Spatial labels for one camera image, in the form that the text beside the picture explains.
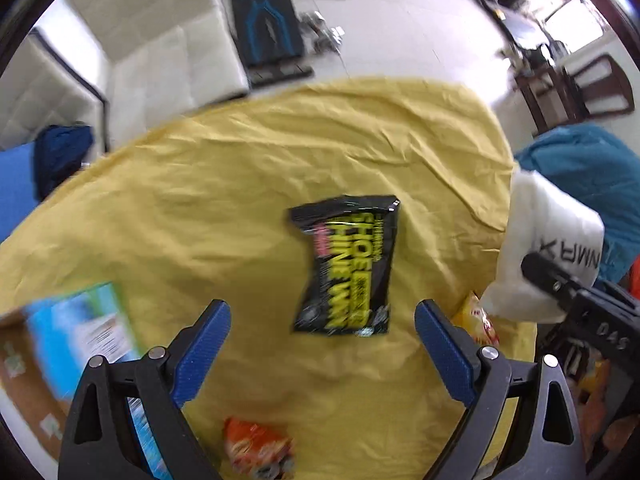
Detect wooden chair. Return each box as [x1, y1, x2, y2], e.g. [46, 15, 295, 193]
[569, 52, 637, 122]

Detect white sofa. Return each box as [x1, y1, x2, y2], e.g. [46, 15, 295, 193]
[0, 0, 251, 153]

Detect blue white box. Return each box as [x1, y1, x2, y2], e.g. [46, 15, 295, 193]
[24, 282, 171, 480]

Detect orange bag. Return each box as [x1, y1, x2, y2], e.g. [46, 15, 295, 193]
[575, 355, 640, 463]

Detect orange snack packet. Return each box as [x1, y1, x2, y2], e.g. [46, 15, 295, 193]
[222, 416, 295, 480]

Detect yellow and red snack packet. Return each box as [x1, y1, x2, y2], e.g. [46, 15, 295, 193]
[451, 291, 501, 346]

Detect dark wooden table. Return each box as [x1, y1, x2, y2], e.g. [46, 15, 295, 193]
[480, 0, 592, 137]

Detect black mat with blue figure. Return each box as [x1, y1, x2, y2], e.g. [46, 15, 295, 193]
[219, 0, 314, 84]

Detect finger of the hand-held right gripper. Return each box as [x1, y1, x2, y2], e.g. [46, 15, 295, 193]
[520, 252, 595, 314]

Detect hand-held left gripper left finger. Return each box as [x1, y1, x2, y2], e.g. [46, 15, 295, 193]
[59, 299, 232, 480]

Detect cardboard box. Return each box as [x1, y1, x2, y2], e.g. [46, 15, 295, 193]
[0, 310, 76, 462]

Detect white soft packet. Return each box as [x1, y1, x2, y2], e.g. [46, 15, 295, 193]
[480, 170, 606, 324]

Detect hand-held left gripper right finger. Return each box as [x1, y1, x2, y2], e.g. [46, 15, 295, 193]
[415, 298, 586, 480]

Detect dumbbells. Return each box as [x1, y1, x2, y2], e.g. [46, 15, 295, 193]
[299, 10, 347, 56]

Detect dark blue cloth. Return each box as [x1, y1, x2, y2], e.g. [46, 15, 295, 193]
[32, 124, 96, 202]

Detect teal blanket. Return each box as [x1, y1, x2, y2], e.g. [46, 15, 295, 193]
[515, 122, 640, 286]

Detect blue cushion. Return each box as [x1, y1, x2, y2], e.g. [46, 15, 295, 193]
[0, 144, 42, 244]

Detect black packet with yellow-green print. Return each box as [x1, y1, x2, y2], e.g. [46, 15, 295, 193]
[287, 194, 402, 337]

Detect yellow cloth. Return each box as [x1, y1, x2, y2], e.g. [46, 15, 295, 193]
[0, 76, 539, 480]

